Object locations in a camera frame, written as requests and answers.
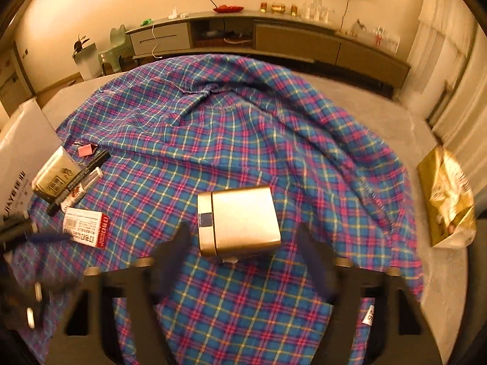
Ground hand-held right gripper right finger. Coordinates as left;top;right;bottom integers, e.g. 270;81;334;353
297;224;444;365

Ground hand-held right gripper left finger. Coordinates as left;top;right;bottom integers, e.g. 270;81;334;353
46;221;193;365

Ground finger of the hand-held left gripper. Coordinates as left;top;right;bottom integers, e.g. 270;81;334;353
0;216;73;245

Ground white red label box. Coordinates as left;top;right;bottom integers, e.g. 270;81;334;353
62;207;111;249

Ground clear plastic refill tube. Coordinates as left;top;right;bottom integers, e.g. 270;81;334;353
61;167;103;210

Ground gold cube box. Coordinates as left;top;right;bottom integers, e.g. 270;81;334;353
197;186;282;263

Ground white cardboard box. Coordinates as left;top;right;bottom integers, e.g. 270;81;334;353
0;98;63;221

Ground pink eraser keychain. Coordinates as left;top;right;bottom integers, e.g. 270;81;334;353
74;141;97;157

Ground beige tissue pack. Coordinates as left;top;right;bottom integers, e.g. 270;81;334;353
31;145;82;203

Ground black marker pen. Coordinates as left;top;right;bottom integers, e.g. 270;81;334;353
47;150;111;215

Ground blue pink plaid cloth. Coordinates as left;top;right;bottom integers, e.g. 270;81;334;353
11;54;425;365

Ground gold foil bag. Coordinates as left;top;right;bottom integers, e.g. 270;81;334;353
417;146;478;248

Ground potted plant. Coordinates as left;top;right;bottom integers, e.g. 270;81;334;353
72;33;103;80

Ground pale green child chair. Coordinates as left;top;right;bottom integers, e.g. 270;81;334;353
98;24;132;76

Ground long grey tv cabinet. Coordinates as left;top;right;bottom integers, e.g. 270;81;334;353
125;11;412;92

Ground white boxes with red print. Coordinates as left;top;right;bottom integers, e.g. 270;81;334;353
352;19;402;54

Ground set of clear glasses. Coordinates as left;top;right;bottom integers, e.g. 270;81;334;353
302;0;337;21

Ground cream curtain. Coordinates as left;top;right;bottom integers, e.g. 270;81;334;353
407;0;487;149

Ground white cable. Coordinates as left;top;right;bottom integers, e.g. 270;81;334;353
149;23;161;59

